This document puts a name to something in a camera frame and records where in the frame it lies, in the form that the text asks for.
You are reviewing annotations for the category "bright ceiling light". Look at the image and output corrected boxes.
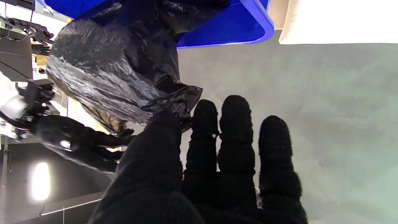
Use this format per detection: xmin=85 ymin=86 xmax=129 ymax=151
xmin=31 ymin=162 xmax=51 ymax=201

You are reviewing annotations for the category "beige sofa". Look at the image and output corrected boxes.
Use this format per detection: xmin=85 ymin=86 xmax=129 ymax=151
xmin=269 ymin=0 xmax=398 ymax=44

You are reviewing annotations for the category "blue plastic recycling bin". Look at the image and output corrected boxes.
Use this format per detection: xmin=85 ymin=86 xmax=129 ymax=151
xmin=44 ymin=0 xmax=275 ymax=49

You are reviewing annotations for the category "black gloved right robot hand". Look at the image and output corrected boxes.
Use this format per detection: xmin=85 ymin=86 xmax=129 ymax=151
xmin=30 ymin=115 xmax=136 ymax=173

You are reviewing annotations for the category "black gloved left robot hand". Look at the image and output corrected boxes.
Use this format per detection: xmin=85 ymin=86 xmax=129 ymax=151
xmin=89 ymin=95 xmax=308 ymax=224

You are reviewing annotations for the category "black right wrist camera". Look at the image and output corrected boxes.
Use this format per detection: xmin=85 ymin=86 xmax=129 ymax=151
xmin=17 ymin=79 xmax=56 ymax=117

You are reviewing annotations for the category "black plastic garbage bag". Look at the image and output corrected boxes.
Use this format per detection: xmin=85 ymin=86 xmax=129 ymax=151
xmin=46 ymin=0 xmax=230 ymax=134

